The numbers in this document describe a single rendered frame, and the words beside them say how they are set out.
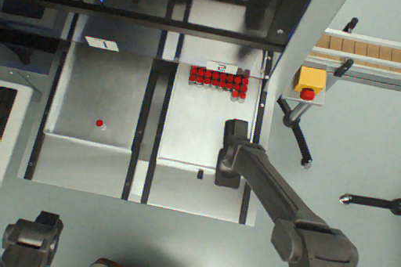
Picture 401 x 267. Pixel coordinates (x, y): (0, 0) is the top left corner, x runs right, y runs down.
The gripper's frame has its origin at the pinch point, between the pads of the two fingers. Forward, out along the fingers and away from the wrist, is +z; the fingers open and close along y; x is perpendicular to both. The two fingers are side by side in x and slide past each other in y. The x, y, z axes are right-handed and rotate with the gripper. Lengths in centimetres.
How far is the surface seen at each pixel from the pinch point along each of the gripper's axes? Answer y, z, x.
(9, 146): 0, 10, 67
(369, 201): 18, 80, -73
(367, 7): 129, 80, -69
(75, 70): 25, 0, 51
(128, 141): 5.6, 2.0, 30.1
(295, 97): 28.2, 0.8, -17.6
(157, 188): -6.3, 3.6, 19.0
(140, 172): -2.8, 2.9, 24.6
